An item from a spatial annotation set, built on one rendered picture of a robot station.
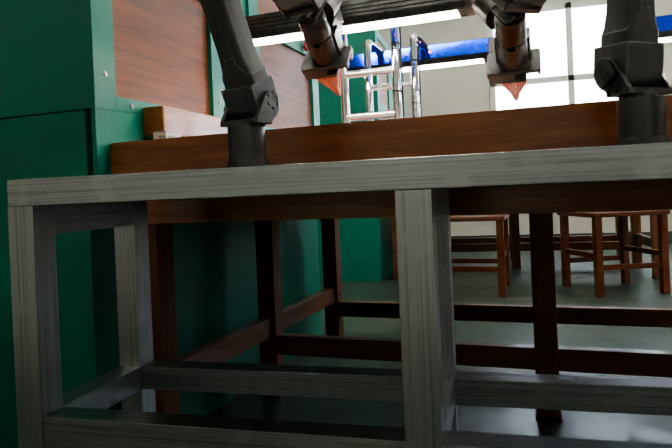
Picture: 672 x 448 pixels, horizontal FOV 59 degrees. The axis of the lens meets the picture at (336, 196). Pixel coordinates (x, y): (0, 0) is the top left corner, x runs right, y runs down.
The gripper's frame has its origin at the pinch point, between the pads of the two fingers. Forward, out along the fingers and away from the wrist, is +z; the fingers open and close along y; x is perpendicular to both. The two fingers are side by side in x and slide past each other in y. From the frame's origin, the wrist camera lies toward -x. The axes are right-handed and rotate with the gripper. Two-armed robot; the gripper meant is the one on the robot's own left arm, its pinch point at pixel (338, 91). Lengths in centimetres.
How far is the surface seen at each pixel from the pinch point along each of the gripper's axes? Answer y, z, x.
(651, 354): -65, 77, 21
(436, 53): -9, 40, -64
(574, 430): -46, 85, 39
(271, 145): 9.8, -3.0, 18.7
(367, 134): -10.6, -3.4, 18.0
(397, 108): -4.9, 25.5, -21.7
